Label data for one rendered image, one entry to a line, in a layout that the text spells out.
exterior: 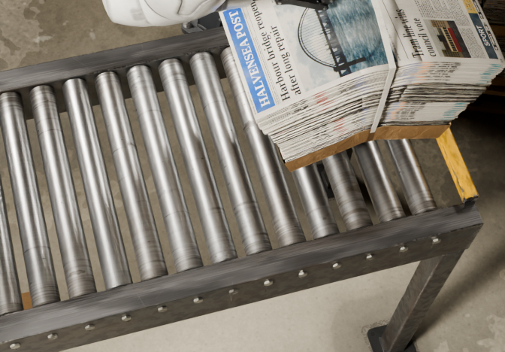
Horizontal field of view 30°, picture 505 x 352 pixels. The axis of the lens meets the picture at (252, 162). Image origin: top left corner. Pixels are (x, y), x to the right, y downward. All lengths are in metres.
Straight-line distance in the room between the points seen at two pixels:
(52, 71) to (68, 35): 1.05
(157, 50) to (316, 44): 0.51
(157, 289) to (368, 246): 0.39
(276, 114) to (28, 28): 1.63
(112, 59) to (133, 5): 0.61
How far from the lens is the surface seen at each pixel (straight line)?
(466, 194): 1.79
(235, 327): 2.50
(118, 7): 1.31
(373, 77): 1.47
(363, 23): 1.50
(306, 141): 1.59
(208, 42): 1.93
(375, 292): 2.56
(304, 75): 1.47
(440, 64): 1.51
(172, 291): 1.68
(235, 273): 1.69
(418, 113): 1.64
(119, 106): 1.85
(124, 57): 1.91
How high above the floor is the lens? 2.37
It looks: 62 degrees down
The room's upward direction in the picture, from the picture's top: 5 degrees clockwise
